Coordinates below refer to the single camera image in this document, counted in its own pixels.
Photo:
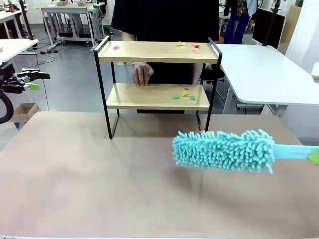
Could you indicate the two-tier wooden shelf black frame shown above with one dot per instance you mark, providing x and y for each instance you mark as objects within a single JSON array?
[{"x": 154, "y": 52}]

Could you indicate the tan cardboard board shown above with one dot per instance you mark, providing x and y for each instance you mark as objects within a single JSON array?
[{"x": 292, "y": 25}]

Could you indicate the teal microfiber duster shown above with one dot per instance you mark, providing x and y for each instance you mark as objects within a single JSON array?
[{"x": 219, "y": 152}]

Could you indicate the black office chair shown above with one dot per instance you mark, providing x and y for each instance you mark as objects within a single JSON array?
[{"x": 214, "y": 73}]

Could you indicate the open cardboard box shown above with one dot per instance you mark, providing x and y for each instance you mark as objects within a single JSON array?
[{"x": 25, "y": 112}]

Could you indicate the person's right forearm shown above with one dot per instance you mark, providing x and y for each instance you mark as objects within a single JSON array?
[{"x": 128, "y": 36}]

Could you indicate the salmon paper scrap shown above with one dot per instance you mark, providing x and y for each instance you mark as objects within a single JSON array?
[{"x": 197, "y": 51}]

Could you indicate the grey metal workbench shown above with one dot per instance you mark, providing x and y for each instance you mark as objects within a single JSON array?
[{"x": 64, "y": 11}]

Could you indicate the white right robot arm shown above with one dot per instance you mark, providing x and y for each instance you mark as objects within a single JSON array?
[{"x": 315, "y": 71}]

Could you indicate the small green paper scrap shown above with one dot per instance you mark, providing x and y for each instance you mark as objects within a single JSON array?
[{"x": 192, "y": 97}]

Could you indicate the person in blue trousers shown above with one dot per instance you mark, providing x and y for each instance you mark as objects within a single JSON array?
[{"x": 235, "y": 27}]

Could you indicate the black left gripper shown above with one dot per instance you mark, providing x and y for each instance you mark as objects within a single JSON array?
[{"x": 8, "y": 79}]

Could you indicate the black monitor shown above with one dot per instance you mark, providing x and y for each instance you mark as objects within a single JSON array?
[{"x": 264, "y": 27}]

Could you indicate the small white table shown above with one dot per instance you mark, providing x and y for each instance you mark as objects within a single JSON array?
[{"x": 15, "y": 47}]

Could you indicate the person's right hand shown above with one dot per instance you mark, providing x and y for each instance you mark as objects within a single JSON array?
[{"x": 142, "y": 74}]

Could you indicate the person torso black shirt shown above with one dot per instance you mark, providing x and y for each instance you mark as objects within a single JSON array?
[{"x": 169, "y": 20}]

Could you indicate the red tool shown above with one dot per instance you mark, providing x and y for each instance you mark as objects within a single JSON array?
[{"x": 11, "y": 8}]

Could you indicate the black stand pole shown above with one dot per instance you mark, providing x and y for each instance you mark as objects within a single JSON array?
[{"x": 26, "y": 20}]

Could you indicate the grey floor power strip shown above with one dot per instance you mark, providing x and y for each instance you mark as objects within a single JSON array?
[{"x": 48, "y": 51}]

